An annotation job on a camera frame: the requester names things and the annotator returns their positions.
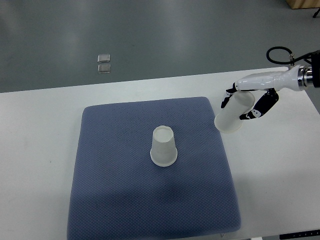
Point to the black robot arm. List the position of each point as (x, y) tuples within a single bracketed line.
[(313, 71)]

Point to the black tripod foot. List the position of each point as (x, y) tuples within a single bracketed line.
[(316, 13)]

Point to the upper metal floor plate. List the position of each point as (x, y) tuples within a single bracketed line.
[(104, 58)]

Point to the lower metal floor plate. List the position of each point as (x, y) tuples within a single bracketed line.
[(104, 68)]

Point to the metal floor plate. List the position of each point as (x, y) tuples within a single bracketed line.
[(104, 68), (104, 58)]

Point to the wooden box corner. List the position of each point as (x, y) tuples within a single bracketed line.
[(303, 4)]

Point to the blue quilted cushion mat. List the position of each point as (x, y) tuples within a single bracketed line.
[(118, 193)]

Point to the white paper cup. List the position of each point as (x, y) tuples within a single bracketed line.
[(228, 120), (163, 151)]

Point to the black table control panel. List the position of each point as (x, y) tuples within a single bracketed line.
[(304, 234)]

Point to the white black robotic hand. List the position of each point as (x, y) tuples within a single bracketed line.
[(270, 82)]

